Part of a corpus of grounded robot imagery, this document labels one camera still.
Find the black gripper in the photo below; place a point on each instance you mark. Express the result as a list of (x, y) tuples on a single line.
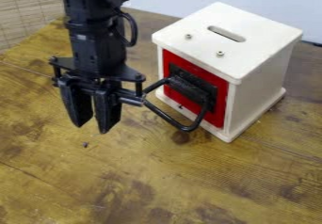
[(96, 71)]

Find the red drawer with black handle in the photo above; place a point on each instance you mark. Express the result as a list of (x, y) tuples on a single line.
[(194, 88)]

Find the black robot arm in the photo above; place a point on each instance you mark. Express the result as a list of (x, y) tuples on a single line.
[(97, 16)]

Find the small dark screw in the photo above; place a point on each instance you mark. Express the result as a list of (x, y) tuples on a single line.
[(85, 145)]

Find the white wooden box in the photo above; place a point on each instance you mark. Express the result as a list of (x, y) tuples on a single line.
[(238, 51)]

